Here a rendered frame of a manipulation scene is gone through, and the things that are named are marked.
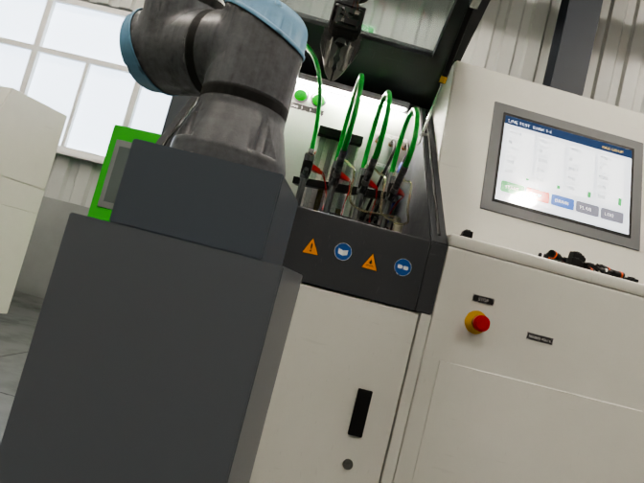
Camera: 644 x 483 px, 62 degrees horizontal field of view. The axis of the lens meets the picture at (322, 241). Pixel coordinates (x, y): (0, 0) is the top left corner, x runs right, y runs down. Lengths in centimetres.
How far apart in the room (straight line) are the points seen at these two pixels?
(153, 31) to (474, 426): 99
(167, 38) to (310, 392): 76
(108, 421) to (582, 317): 104
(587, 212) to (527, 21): 473
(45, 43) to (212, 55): 606
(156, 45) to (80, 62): 571
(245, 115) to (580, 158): 124
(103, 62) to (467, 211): 524
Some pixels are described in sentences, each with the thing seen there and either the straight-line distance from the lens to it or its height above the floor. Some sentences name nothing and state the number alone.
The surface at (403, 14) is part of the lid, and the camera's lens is 170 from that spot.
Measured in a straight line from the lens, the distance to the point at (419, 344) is 121.
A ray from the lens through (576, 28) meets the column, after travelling 588.
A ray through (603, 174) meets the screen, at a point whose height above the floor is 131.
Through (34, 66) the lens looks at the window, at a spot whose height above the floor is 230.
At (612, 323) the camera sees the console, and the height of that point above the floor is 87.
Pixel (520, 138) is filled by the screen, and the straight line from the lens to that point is 167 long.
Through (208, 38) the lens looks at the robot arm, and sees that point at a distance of 73.
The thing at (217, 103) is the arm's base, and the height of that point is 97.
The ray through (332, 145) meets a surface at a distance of 173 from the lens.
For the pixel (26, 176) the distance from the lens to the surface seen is 425.
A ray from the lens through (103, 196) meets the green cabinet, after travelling 439.
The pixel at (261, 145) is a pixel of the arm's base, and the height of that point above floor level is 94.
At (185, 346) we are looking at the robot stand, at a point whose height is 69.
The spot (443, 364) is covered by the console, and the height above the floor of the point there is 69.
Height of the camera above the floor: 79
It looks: 5 degrees up
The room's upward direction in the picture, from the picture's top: 14 degrees clockwise
